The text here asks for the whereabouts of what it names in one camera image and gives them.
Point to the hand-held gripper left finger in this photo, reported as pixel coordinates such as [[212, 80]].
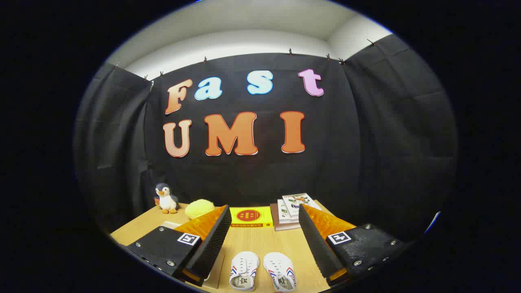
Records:
[[211, 244]]

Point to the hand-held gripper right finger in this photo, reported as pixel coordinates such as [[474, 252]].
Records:
[[317, 244]]

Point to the beige fabric storage box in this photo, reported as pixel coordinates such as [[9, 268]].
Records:
[[215, 280]]

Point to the white shoe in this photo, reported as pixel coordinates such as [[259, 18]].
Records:
[[280, 270], [244, 268]]

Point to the yellow fluffy plush toy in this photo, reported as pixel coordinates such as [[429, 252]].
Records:
[[197, 208]]

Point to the white illustrated-cover book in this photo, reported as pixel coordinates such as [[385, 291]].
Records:
[[299, 202]]

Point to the yellow book with red circle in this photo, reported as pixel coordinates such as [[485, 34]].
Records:
[[250, 216]]

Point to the penguin plush toy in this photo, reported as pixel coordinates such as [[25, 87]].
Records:
[[166, 199]]

